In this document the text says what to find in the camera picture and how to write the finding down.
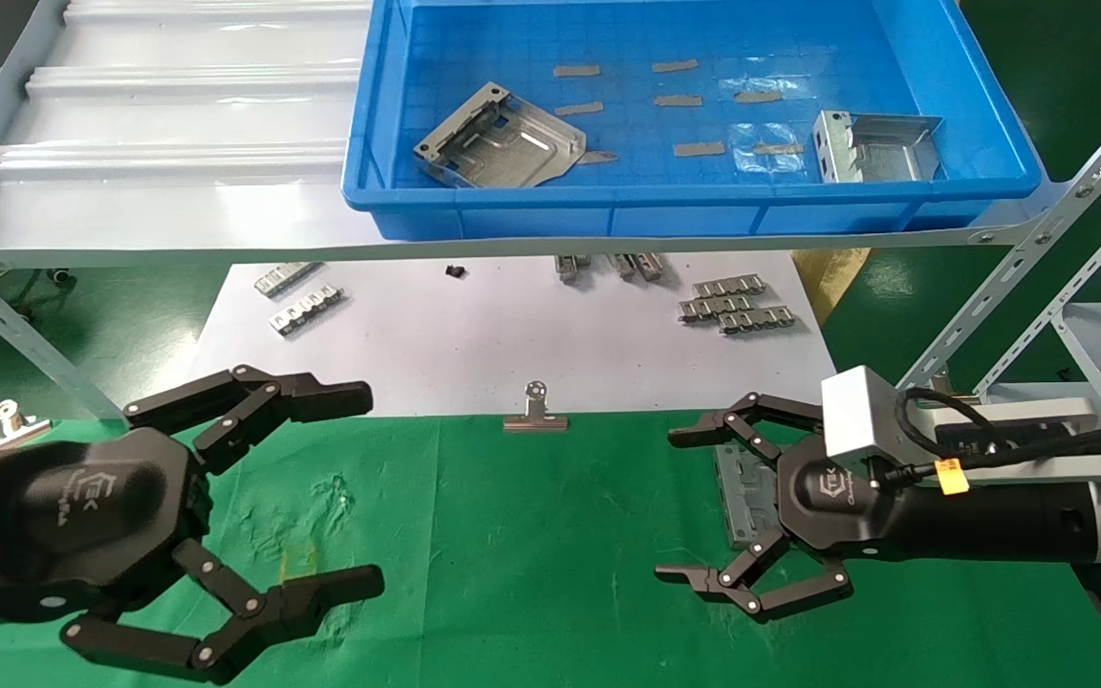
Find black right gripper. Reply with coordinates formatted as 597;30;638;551
654;392;917;622

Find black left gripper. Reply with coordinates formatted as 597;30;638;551
0;364;386;686

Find sheet metal bracket part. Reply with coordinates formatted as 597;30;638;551
713;441;790;550
413;80;588;189

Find white paper sheet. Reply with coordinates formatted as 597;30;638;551
189;250;848;419

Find blue plastic bin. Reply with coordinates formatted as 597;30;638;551
341;0;1048;242

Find clear plastic film piece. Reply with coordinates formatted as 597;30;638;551
730;122;808;175
718;75;808;97

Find small folded sheet metal part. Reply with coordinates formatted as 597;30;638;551
814;110;943;184

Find white corrugated shelf panel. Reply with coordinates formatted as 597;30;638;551
0;0;379;251

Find grey perforated side shelf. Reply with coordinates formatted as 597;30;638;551
976;180;1101;431

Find grey metal rack frame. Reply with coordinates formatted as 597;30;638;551
0;0;1101;421

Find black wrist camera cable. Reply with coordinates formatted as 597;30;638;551
895;387;1101;490

